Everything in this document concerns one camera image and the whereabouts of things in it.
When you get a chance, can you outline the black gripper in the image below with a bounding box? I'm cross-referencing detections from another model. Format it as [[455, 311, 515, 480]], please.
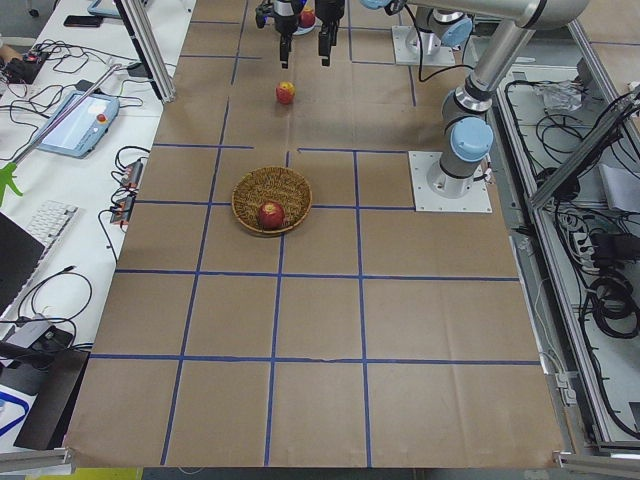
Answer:
[[255, 0, 345, 69]]

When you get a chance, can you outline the red yellow apple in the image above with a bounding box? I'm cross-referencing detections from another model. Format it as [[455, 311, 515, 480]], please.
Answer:
[[275, 81, 296, 105]]

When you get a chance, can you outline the light blue plate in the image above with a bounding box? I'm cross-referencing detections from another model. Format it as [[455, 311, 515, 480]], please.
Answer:
[[293, 25, 314, 36]]

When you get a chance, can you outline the red apple on plate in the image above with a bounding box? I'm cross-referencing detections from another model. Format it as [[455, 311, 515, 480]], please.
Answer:
[[299, 9, 316, 29]]

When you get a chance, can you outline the woven wicker basket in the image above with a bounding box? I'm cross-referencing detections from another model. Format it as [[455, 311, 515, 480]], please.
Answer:
[[231, 166, 312, 236]]

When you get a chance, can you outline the red apple in basket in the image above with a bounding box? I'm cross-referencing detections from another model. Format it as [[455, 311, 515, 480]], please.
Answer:
[[257, 201, 285, 230]]

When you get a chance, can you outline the blue teach pendant tablet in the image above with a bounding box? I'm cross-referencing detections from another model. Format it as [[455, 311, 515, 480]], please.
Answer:
[[37, 93, 120, 158]]

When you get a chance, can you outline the white keyboard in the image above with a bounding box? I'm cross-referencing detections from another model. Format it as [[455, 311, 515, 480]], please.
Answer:
[[25, 200, 79, 262]]

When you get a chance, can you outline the black laptop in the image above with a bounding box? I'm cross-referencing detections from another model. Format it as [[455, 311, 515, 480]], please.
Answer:
[[0, 214, 45, 314]]

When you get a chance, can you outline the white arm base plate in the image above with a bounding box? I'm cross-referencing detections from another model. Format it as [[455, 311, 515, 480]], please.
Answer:
[[408, 151, 493, 214], [391, 26, 455, 67]]

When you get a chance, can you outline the aluminium frame post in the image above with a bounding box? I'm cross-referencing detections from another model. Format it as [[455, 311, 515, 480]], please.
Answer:
[[115, 0, 176, 104]]

